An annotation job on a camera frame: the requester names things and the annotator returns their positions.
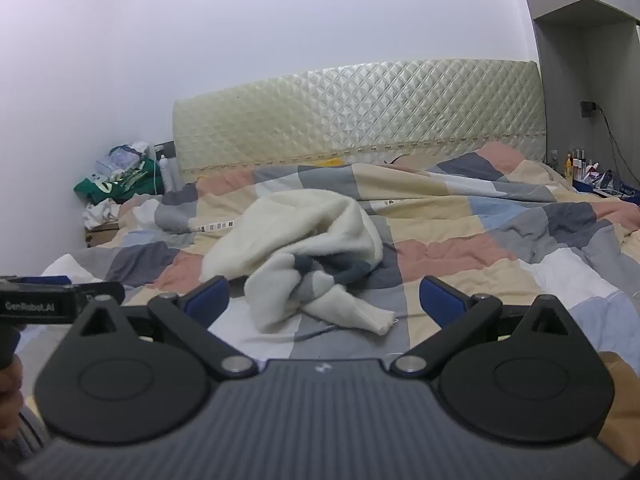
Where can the black wall charger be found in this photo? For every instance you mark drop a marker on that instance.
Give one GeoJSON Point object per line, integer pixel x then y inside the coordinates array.
{"type": "Point", "coordinates": [586, 109]}

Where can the white striped knit sweater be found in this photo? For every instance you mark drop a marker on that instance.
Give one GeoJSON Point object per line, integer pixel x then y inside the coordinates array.
{"type": "Point", "coordinates": [305, 240]}

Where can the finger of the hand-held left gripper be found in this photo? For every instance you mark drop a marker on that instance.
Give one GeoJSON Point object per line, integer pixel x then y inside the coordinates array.
{"type": "Point", "coordinates": [52, 280]}

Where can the grey wardrobe cabinet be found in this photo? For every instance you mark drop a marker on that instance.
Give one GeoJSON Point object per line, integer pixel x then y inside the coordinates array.
{"type": "Point", "coordinates": [585, 35]}

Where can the row of cosmetic bottles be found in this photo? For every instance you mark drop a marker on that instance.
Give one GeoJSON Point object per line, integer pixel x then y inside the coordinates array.
{"type": "Point", "coordinates": [577, 165]}

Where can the blue white checked cloth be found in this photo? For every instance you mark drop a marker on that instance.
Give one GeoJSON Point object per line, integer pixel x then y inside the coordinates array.
{"type": "Point", "coordinates": [122, 157]}

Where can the person's left hand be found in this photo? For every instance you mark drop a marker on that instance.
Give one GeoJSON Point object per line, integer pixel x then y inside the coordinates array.
{"type": "Point", "coordinates": [10, 390]}

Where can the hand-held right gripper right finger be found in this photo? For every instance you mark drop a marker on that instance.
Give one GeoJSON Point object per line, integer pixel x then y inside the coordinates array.
{"type": "Point", "coordinates": [440, 300]}

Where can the white crumpled cloth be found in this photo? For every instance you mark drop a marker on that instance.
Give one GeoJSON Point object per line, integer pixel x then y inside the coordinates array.
{"type": "Point", "coordinates": [100, 212]}

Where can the checkered patchwork quilt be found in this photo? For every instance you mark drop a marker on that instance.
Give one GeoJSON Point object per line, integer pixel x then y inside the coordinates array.
{"type": "Point", "coordinates": [500, 230]}

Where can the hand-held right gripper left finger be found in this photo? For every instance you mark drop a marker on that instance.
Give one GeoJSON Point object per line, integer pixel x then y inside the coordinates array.
{"type": "Point", "coordinates": [209, 296]}

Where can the green printed bag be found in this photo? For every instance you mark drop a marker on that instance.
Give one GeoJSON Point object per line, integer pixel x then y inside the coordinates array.
{"type": "Point", "coordinates": [120, 182]}

